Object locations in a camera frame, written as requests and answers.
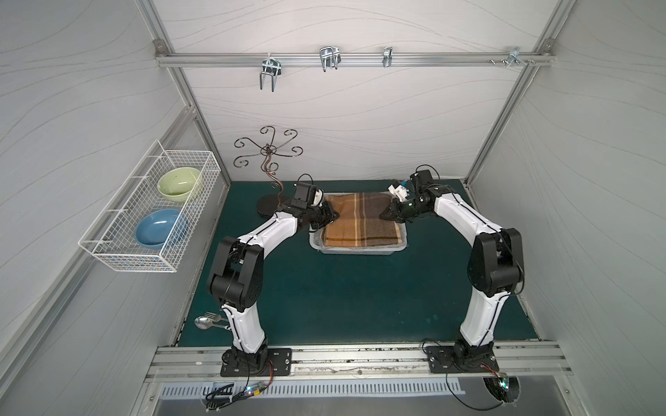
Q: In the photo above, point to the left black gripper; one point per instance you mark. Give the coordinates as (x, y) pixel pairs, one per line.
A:
(323, 214)

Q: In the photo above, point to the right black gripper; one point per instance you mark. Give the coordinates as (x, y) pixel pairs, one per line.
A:
(401, 207)

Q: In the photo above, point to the white perforated plastic basket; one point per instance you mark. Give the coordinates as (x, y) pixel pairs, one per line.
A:
(316, 242)

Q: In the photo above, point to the brown plaid scarf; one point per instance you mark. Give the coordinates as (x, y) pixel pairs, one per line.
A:
(359, 224)

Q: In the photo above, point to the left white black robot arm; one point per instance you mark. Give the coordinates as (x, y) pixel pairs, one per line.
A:
(237, 274)

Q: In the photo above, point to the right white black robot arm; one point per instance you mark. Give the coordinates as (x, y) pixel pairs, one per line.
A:
(495, 265)

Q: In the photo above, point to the bronze scroll jewelry stand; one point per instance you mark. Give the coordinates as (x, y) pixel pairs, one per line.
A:
(270, 151)

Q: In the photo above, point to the green ceramic bowl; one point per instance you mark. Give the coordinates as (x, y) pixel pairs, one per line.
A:
(181, 184)

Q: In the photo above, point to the metal fork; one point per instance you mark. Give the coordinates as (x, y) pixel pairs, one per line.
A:
(215, 317)

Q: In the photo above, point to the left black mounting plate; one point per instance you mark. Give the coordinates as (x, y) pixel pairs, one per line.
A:
(266, 361)

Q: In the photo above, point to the black mounting plate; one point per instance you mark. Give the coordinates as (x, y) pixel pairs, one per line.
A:
(442, 359)
(266, 361)

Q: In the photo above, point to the double prong metal hook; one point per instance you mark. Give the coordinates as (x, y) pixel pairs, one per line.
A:
(271, 69)

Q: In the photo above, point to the looped metal hook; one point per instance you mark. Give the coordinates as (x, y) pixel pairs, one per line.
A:
(330, 57)

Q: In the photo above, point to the metal spoon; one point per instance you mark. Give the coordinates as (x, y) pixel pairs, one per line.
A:
(205, 323)

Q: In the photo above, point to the small flat metal hook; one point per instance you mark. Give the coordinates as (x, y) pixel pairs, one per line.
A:
(387, 57)

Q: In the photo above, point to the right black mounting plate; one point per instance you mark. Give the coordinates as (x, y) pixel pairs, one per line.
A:
(442, 359)

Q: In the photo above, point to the blue ceramic bowl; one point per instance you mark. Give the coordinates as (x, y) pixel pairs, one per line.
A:
(160, 227)

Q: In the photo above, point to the round black floor port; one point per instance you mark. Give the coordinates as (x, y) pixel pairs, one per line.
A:
(504, 389)

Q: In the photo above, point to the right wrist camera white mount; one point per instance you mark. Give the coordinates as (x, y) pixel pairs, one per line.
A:
(399, 190)

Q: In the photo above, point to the white wire wall basket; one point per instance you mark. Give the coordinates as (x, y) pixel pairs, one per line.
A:
(111, 238)

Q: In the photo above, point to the aluminium top rail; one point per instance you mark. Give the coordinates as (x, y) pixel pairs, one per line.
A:
(349, 60)

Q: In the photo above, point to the white slotted cable duct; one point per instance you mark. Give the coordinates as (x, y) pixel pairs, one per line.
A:
(283, 389)

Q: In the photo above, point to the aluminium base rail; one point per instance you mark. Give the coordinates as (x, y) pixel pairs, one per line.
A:
(358, 361)

